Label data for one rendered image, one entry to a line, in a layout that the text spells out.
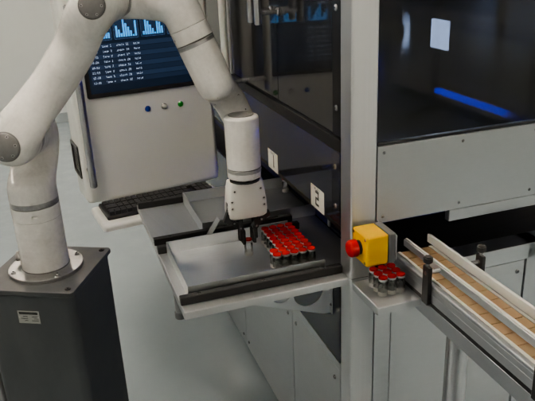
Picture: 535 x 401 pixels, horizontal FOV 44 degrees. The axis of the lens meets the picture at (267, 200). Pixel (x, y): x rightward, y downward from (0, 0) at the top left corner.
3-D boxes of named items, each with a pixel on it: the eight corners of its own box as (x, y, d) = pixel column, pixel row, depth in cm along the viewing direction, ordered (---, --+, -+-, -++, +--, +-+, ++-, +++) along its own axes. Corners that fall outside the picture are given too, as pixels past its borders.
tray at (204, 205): (284, 186, 217) (283, 176, 216) (314, 214, 194) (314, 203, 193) (183, 203, 208) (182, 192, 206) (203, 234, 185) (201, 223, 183)
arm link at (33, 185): (1, 212, 162) (-18, 117, 153) (29, 185, 179) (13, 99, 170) (49, 210, 162) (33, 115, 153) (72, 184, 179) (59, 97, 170)
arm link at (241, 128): (228, 160, 167) (225, 172, 158) (224, 109, 162) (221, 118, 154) (261, 159, 167) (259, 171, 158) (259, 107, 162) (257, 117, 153)
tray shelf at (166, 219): (279, 187, 223) (279, 181, 222) (377, 278, 161) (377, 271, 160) (137, 210, 209) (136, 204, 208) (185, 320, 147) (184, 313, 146)
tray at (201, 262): (287, 231, 184) (287, 219, 183) (325, 272, 161) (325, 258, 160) (167, 254, 174) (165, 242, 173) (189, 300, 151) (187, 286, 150)
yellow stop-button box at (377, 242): (380, 249, 154) (380, 220, 151) (395, 262, 147) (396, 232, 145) (350, 255, 152) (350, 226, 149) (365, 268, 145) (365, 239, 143)
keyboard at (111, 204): (206, 184, 244) (205, 178, 243) (220, 196, 232) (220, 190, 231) (98, 207, 228) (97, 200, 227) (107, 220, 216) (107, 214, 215)
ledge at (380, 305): (404, 278, 161) (404, 270, 160) (432, 302, 149) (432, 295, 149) (351, 289, 157) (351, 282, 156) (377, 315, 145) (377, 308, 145)
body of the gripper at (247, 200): (259, 166, 168) (261, 208, 172) (220, 173, 165) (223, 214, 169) (268, 176, 161) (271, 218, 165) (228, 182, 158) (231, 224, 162)
